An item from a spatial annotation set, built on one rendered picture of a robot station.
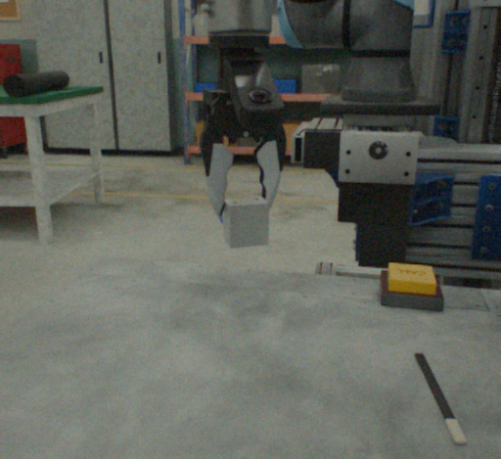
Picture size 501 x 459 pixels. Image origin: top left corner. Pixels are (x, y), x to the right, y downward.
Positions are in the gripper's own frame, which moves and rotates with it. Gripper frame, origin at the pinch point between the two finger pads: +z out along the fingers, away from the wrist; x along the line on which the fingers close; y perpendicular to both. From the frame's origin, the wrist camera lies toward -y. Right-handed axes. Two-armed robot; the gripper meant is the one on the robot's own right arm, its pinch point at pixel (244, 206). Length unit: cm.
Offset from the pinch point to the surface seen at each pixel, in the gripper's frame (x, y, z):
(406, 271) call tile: -23.3, -0.7, 11.2
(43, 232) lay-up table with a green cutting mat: 56, 266, 86
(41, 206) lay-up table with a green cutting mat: 56, 266, 69
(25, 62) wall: 97, 619, -11
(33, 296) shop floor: 55, 192, 94
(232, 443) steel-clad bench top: 7.2, -22.4, 15.0
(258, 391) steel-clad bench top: 2.9, -16.1, 14.9
